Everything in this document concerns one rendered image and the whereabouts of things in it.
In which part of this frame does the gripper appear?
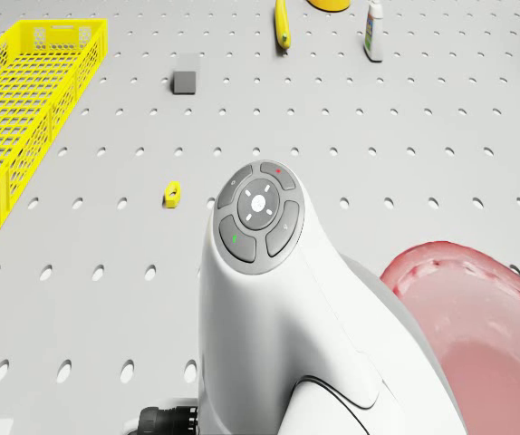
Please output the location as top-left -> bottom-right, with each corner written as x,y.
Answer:
123,397 -> 201,435

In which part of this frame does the yellow bolt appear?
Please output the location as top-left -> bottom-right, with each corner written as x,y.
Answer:
161,180 -> 184,210

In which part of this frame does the red plate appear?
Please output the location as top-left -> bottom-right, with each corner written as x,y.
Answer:
380,240 -> 520,435

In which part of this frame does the yellow basket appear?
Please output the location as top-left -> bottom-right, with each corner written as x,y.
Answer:
0,18 -> 110,251

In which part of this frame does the grey cube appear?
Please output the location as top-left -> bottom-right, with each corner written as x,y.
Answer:
170,53 -> 199,97

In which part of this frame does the banana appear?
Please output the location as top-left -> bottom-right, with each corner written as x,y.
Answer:
274,0 -> 294,52

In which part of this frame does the small white bottle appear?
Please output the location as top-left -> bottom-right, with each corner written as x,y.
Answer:
361,0 -> 386,63

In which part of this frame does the yellow bowl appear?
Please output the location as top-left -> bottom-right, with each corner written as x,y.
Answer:
305,0 -> 352,14

